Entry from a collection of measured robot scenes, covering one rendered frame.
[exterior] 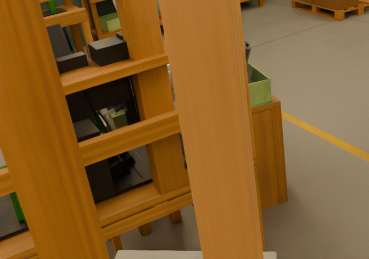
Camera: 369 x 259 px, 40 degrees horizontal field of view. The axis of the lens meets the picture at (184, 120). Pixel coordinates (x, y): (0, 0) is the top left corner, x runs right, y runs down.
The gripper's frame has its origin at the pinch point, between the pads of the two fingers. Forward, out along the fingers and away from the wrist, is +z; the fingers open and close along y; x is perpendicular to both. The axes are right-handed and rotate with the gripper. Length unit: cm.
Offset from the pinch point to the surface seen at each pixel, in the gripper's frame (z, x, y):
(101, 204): 26.2, 36.0, -4.8
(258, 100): -91, 22, -69
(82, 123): 13.8, 2.3, 9.8
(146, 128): -6.7, 26.3, 27.7
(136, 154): -2.8, 18.1, -30.2
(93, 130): 11.5, 10.5, 16.9
